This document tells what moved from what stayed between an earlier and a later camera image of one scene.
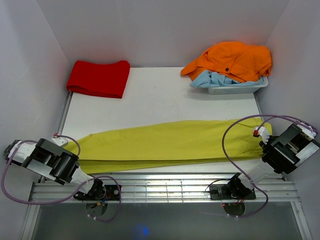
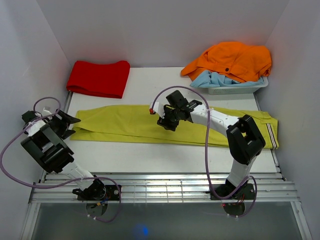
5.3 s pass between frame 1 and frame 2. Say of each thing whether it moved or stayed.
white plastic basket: stayed
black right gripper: moved
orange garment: stayed
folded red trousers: stayed
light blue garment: stayed
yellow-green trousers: moved
